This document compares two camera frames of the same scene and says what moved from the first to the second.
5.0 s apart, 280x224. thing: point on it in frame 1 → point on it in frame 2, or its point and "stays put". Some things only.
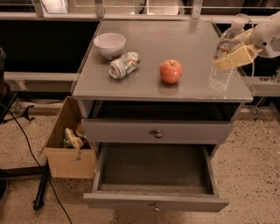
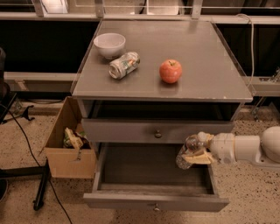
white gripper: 266,36 → 223,148
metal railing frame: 38,13 stays put
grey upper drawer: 157,130 stays put
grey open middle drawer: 156,177 stays put
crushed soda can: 123,65 stays put
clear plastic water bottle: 221,80 → 192,145
